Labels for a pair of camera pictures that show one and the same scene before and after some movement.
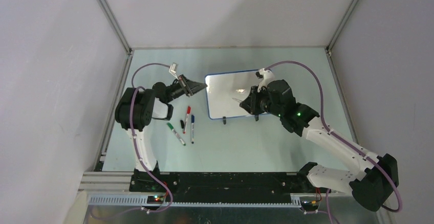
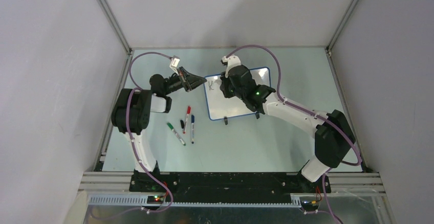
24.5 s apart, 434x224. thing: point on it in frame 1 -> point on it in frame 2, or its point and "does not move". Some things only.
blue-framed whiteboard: x=225 y=91 does not move
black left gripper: x=194 y=87 -> x=194 y=81
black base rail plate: x=223 y=187 does not move
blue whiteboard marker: x=192 y=122 does not move
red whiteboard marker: x=188 y=112 does not move
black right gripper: x=251 y=103 -> x=225 y=81
